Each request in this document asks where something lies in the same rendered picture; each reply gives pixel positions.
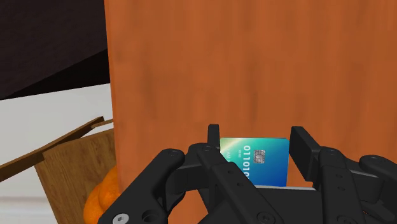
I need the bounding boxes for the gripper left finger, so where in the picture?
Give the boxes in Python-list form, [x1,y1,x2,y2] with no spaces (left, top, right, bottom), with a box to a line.
[97,123,284,224]

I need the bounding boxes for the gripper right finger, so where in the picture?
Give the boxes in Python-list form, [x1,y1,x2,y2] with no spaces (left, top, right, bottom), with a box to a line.
[289,126,397,224]

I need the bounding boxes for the orange fruit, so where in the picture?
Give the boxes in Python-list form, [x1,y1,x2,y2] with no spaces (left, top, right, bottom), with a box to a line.
[83,184,108,224]
[98,165,122,209]

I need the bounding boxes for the blue green bank card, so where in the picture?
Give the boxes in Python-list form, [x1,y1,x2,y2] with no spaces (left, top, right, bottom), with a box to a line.
[219,137,290,188]

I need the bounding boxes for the brown wooden crate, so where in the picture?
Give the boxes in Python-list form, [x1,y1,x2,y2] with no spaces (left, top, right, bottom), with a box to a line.
[0,116,118,224]

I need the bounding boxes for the orange-brown wooden table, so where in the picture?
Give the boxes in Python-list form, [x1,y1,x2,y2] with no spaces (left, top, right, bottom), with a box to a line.
[104,0,397,224]

